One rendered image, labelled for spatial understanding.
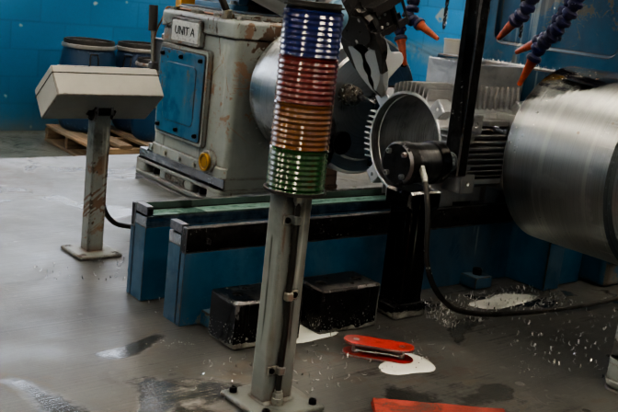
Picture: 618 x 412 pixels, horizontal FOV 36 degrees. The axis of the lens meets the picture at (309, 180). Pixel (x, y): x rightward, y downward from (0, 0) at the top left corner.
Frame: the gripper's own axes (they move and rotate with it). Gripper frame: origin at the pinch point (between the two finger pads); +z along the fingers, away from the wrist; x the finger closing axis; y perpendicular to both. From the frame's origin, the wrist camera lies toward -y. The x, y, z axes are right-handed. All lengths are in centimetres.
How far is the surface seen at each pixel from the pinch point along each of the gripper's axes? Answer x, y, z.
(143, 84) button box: 16.8, -28.4, -13.9
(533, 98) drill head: -29.0, 3.1, -1.9
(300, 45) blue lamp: -38, -35, -30
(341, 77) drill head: 14.6, 4.5, 2.3
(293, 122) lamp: -38, -38, -24
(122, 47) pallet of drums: 488, 162, 136
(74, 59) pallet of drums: 484, 125, 126
